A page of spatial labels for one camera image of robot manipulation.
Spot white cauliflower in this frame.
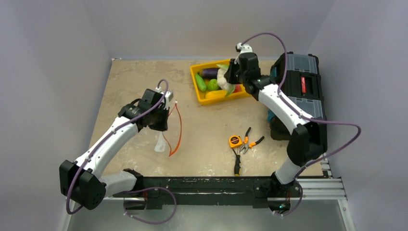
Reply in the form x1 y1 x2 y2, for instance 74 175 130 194
217 64 236 97

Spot clear orange zip bag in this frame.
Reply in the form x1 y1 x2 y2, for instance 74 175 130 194
153 100 183 157

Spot green lime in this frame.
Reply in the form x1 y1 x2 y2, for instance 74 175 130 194
207 79 220 91

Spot purple eggplant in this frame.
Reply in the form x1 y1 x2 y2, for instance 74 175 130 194
198 67 220 79

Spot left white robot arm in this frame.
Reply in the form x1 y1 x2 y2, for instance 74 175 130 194
59 89 173 210

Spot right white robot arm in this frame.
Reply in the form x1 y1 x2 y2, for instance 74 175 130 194
224 52 328 196

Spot yellow plastic tray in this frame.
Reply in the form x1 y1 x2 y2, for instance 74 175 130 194
190 59 251 105

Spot light green cucumber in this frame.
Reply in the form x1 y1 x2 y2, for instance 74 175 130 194
195 73 207 92

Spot black toolbox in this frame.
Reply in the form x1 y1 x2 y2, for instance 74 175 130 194
268 52 328 152

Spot yellow tape measure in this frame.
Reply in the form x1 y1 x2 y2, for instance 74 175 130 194
229 135 242 149

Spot black yellow screwdriver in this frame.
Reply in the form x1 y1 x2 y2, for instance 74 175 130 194
233 148 241 177

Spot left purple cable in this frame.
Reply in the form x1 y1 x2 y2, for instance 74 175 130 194
65 79 169 216

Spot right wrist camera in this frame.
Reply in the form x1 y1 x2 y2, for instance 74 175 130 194
235 43 253 59

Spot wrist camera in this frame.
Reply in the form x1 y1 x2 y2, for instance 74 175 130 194
235 43 253 59
155 87 174 103

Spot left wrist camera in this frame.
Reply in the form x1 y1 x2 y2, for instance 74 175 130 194
155 87 174 103

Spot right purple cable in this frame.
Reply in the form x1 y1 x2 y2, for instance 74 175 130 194
240 32 362 179

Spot orange handled pliers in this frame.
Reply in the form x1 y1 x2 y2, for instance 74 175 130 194
239 127 265 154

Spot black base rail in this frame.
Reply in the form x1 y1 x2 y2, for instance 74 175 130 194
113 173 303 212

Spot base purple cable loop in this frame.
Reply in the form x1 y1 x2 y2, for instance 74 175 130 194
123 187 177 226

